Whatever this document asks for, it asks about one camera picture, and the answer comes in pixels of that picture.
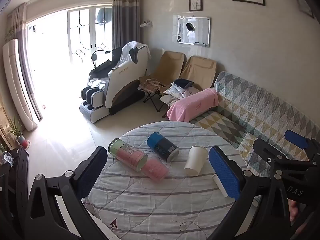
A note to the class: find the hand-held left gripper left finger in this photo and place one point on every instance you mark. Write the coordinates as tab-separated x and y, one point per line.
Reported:
93	170

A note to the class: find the white patterned pillow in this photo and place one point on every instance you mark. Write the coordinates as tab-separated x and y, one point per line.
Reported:
178	91

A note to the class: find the round table with striped cloth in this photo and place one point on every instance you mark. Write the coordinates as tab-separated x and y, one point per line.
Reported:
150	205

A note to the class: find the beige pillow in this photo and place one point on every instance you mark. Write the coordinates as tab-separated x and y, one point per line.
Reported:
168	100

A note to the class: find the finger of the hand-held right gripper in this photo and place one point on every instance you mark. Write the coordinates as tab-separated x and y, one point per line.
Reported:
262	147
296	138

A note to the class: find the whiteboard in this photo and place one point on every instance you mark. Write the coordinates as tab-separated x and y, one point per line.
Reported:
200	30

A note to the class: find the beige folding chair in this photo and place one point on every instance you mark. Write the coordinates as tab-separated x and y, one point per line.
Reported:
172	65
200	70

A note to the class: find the medium black picture frame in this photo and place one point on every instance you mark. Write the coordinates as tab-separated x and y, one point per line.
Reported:
195	3

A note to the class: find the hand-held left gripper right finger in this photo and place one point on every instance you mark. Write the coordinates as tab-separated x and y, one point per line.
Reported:
223	172

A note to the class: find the black whiteboard eraser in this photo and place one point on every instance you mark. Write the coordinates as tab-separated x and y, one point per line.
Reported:
190	27

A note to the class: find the white standing air conditioner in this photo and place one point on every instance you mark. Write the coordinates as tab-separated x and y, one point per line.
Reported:
16	85

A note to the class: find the sofa with triangle patterned cover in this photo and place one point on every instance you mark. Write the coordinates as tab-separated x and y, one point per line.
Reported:
262	105

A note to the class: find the green and pink canister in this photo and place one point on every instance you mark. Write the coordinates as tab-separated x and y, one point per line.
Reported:
127	155

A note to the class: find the brown checked cushion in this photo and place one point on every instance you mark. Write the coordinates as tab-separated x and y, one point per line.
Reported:
150	83

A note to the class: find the white towel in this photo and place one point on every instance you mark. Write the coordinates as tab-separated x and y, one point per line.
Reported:
130	48

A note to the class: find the white massage chair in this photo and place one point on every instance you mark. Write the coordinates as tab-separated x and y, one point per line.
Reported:
125	80

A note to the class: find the dark folded cloth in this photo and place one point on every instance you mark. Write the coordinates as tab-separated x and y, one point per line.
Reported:
183	83

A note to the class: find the glass balcony door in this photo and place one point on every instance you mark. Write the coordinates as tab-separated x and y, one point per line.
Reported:
82	35

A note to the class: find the blue tin can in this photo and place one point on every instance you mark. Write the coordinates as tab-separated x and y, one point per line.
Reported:
161	146

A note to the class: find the white paper cup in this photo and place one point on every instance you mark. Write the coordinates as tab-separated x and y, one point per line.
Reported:
196	160

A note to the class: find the potted green plant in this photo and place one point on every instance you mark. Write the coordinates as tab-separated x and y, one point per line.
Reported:
16	130

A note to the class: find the white wall shelf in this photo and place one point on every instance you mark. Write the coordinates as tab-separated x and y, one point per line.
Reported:
146	24

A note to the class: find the pink blanket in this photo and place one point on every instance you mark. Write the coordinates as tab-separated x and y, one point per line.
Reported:
190	105

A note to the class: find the person's right hand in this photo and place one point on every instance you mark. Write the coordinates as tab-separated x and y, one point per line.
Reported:
296	211

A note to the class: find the pink plastic cup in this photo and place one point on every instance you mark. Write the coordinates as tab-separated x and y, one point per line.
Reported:
155	170

